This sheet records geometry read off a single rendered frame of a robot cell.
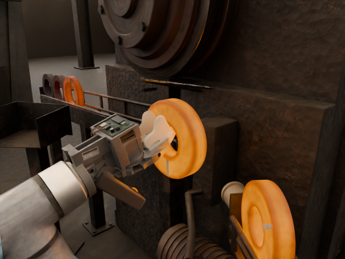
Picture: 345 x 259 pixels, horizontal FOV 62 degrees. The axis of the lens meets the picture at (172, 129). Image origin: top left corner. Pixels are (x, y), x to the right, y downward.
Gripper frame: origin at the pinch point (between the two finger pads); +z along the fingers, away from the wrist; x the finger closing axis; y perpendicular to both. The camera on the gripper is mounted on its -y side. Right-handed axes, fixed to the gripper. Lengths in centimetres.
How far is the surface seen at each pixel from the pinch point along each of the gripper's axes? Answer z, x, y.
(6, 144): -22, 82, -22
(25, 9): 263, 1031, -34
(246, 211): 2.1, -14.5, -15.1
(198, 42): 21.3, 11.5, 9.3
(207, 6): 23.6, 9.1, 16.8
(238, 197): 3.8, -11.5, -14.4
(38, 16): 293, 1030, -63
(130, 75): 26, 58, -9
